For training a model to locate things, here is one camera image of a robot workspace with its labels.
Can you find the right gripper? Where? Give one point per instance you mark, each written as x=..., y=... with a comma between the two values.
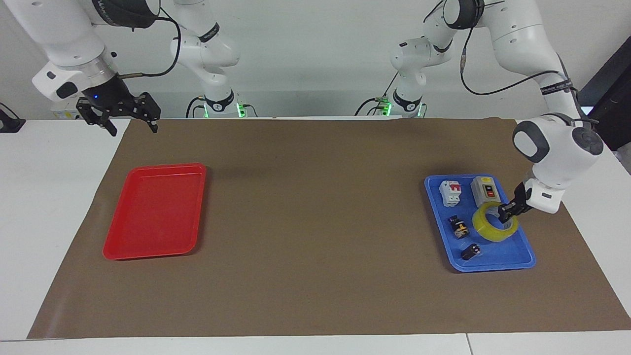
x=111, y=96

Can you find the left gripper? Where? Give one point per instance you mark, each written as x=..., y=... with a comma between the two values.
x=521, y=199

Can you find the yellow tape roll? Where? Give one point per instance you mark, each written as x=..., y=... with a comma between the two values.
x=485, y=231

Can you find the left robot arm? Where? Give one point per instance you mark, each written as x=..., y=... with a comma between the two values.
x=557, y=148

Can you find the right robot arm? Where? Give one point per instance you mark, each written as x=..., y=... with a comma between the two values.
x=64, y=34

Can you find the blue plastic tray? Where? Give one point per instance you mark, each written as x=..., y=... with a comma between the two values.
x=498, y=256

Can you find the small black yellow component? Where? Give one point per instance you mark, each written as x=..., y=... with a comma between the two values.
x=458, y=227

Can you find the white red circuit breaker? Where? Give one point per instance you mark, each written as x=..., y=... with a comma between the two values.
x=450, y=193

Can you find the red plastic tray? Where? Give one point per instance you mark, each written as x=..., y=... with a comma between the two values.
x=155, y=212

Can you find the grey push button switch box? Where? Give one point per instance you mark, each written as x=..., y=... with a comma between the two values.
x=485, y=190

